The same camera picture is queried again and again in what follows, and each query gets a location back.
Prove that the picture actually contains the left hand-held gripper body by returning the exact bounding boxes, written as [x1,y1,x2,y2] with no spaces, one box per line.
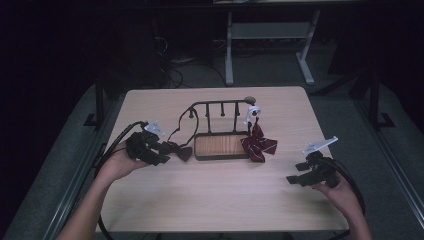
[125,120,166,163]

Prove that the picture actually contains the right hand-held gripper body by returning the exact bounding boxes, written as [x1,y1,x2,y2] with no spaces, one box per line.
[302,135,340,188]

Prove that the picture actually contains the black bow tie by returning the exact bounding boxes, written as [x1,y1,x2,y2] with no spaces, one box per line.
[166,107,200,163]

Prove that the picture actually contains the red striped bow tie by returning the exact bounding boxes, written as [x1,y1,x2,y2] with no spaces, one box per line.
[240,104,278,164]

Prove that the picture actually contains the black rack with wooden tray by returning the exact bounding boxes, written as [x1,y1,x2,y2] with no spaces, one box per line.
[188,99,258,162]

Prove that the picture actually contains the person's left hand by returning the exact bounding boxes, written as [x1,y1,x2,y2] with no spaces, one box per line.
[96,141,149,183]

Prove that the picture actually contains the person's right hand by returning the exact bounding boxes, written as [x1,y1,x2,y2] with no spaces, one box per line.
[313,181,363,219]

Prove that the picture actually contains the black metal stand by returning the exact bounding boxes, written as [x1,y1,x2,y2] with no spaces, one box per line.
[365,68,396,130]
[83,71,108,128]

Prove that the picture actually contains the grey power strip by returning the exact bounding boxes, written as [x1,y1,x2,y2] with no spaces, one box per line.
[170,57,198,66]

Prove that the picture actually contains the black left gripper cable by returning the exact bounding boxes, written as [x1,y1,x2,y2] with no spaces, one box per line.
[94,121,149,240]

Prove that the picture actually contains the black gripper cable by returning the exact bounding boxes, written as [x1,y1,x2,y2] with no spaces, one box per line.
[324,158,367,240]
[94,121,149,240]

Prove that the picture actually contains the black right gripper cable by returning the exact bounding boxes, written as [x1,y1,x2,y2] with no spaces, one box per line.
[324,158,367,240]

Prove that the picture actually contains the metal floor rail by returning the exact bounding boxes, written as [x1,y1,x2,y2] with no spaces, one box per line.
[42,98,125,240]
[353,98,424,221]

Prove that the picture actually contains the black floor cables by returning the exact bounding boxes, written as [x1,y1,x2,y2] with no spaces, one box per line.
[151,19,228,90]

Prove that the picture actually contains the white metal desk frame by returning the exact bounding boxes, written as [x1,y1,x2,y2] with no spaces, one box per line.
[224,9,322,86]

